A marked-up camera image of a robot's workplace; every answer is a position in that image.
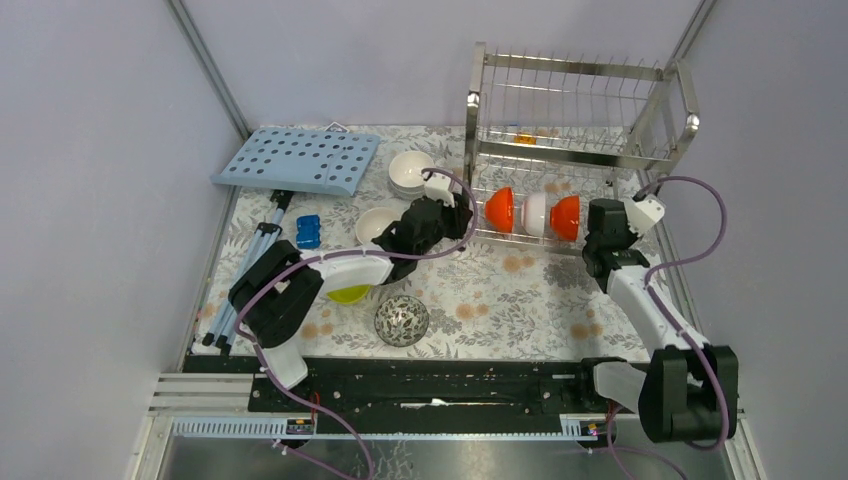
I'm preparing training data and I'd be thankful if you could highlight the beige bowl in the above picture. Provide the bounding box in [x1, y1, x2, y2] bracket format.
[354, 207, 401, 244]

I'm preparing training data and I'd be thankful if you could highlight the blue toy block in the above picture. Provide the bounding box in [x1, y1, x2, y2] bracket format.
[295, 214, 321, 250]

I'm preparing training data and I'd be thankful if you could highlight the white bowl front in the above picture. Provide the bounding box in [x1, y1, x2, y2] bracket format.
[388, 178, 425, 201]

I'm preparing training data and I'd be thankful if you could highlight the stainless steel dish rack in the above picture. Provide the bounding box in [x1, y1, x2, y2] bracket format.
[461, 40, 701, 260]

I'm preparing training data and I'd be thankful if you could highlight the orange bowl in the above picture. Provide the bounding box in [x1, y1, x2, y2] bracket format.
[549, 195, 580, 242]
[484, 187, 514, 234]

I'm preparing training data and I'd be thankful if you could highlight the white pink bowl in rack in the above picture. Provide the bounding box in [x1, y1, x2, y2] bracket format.
[521, 192, 547, 237]

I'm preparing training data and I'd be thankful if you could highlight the blue perforated tray stand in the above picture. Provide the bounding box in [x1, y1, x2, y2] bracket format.
[190, 127, 396, 355]

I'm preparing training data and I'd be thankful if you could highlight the white slotted cable duct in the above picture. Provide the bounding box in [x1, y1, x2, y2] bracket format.
[171, 416, 600, 442]

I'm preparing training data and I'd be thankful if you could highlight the floral table mat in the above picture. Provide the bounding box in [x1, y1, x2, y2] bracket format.
[189, 125, 650, 362]

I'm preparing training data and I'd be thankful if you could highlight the small yellow cup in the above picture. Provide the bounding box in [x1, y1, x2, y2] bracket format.
[514, 134, 536, 145]

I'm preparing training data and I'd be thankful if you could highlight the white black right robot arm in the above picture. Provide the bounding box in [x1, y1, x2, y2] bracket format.
[573, 195, 739, 449]

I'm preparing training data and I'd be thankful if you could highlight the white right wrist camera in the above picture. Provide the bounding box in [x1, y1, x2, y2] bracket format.
[623, 194, 666, 238]

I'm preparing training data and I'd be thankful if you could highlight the lime green bowl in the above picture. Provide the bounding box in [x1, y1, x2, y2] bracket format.
[327, 285, 372, 305]

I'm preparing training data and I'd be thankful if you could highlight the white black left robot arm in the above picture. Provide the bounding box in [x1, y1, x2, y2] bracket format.
[228, 194, 479, 411]

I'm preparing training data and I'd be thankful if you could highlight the leopard pattern bowl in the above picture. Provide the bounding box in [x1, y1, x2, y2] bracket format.
[374, 295, 430, 348]

